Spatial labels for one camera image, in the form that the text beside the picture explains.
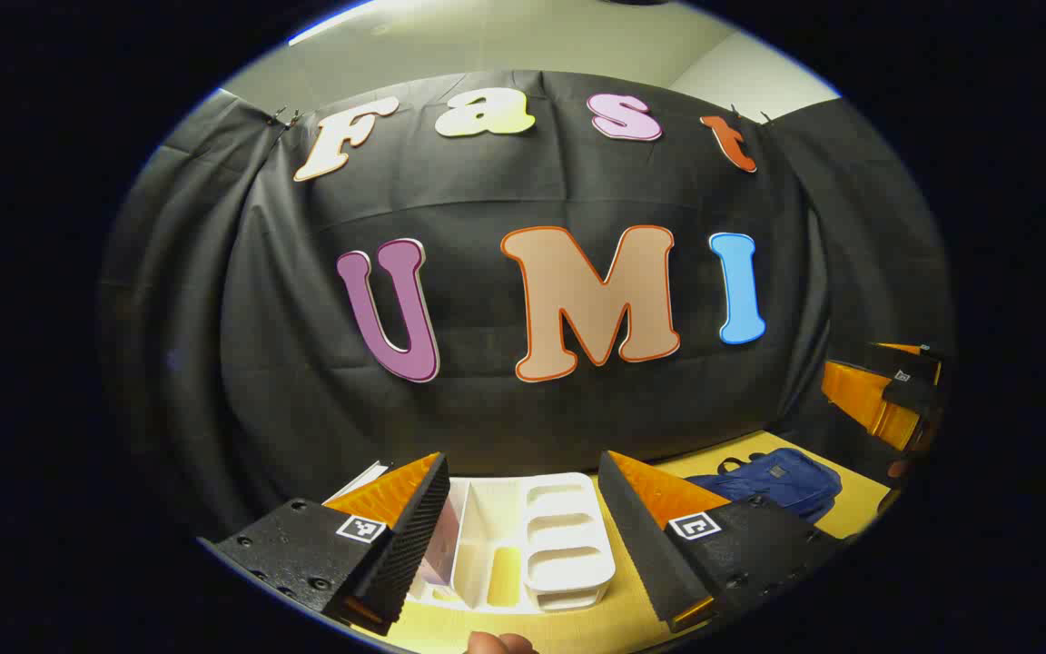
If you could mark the black binder clip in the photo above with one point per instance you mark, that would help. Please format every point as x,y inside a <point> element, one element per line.
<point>285,116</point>

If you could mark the black backdrop cloth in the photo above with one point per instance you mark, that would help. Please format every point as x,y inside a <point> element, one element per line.
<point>487,182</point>

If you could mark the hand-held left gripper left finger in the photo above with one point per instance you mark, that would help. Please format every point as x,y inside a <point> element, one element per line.
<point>405,545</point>

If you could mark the blue schoolbag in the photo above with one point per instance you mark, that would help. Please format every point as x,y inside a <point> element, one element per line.
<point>786,481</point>

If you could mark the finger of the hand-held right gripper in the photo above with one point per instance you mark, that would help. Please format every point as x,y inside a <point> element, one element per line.
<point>863,400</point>
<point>909,381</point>

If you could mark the white plastic bookshelf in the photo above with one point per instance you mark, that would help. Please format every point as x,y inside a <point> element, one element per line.
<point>577,581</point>

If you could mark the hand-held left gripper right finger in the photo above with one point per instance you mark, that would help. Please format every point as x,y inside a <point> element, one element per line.
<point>641,545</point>

